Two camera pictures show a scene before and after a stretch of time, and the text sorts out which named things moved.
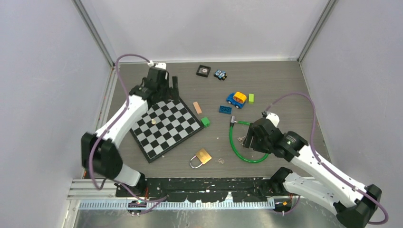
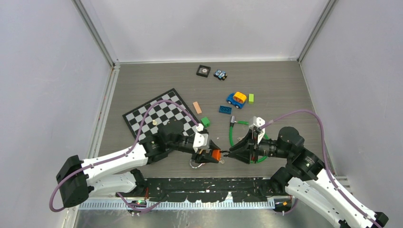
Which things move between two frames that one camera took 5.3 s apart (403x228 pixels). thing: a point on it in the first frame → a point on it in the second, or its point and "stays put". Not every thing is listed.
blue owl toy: (221, 75) stays put
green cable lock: (232, 123) stays put
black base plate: (196, 189) stays put
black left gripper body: (167, 93) → (182, 145)
